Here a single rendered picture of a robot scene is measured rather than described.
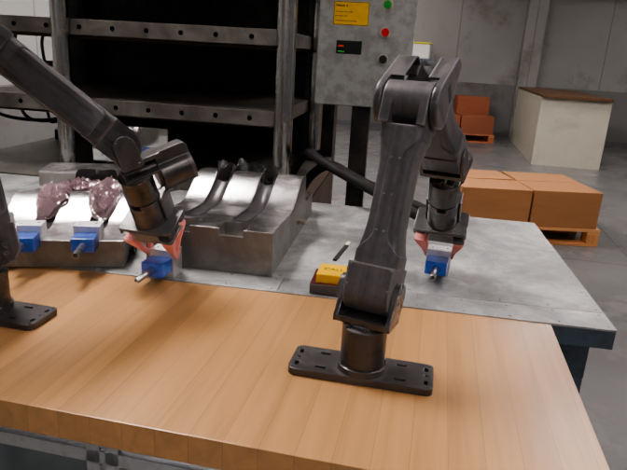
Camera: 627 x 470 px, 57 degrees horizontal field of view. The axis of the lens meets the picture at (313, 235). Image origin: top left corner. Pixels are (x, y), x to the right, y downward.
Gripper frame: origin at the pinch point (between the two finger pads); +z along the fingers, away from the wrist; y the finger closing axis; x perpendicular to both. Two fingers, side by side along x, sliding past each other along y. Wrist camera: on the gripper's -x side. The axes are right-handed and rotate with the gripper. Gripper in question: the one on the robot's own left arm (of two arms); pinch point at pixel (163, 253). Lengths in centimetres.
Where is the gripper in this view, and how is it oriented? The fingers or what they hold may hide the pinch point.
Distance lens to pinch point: 115.0
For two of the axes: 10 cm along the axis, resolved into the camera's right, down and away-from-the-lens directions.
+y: -9.7, -1.2, 2.0
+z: 0.7, 6.9, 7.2
